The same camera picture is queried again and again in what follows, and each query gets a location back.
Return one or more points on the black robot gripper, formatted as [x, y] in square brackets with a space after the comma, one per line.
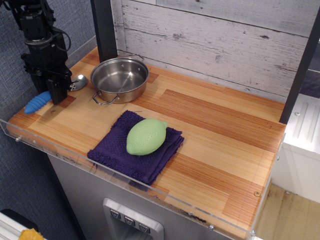
[46, 63]

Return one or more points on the blue handled metal spoon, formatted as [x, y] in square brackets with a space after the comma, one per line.
[43, 98]

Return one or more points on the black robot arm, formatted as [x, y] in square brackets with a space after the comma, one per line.
[33, 16]

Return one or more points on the yellow object at corner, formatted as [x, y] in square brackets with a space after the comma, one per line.
[30, 234]

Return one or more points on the stainless steel pot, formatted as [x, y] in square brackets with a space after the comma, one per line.
[119, 80]

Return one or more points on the purple folded towel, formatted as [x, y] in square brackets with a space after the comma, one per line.
[111, 151]

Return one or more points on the clear acrylic table guard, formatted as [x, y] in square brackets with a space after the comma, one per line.
[231, 139]

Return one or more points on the green toy lemon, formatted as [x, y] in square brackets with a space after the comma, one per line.
[146, 137]

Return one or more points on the grey dispenser button panel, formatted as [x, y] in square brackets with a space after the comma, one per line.
[125, 223]

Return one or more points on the white ribbed side counter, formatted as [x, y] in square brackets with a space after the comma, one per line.
[297, 166]

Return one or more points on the black left vertical post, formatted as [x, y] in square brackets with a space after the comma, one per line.
[104, 29]

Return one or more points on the black vertical post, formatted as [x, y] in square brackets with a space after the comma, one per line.
[104, 29]
[303, 67]

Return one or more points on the black right vertical post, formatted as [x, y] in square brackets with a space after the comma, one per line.
[303, 67]

